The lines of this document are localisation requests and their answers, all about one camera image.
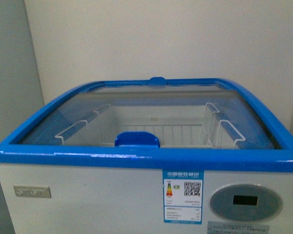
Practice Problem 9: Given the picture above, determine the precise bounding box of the white wire freezer basket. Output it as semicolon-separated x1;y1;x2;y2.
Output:
54;102;246;149

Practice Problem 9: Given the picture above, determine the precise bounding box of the sliding glass freezer lid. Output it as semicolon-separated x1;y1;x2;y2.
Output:
20;84;280;150

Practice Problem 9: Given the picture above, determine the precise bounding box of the grey instruction sticker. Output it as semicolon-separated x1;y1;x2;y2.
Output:
207;221;270;234

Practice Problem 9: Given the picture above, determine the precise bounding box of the silver brand nameplate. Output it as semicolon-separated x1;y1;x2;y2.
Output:
13;185;51;198

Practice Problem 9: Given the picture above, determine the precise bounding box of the white chest freezer blue rim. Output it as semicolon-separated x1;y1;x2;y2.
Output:
0;78;293;234

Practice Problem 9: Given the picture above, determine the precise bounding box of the grey oval control panel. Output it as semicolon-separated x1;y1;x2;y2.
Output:
210;184;282;222

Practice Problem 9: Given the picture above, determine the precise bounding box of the blue rear lid handle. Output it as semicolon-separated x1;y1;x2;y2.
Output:
148;77;167;85

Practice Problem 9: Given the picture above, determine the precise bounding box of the blue energy rating label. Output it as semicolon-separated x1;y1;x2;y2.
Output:
162;170;204;225

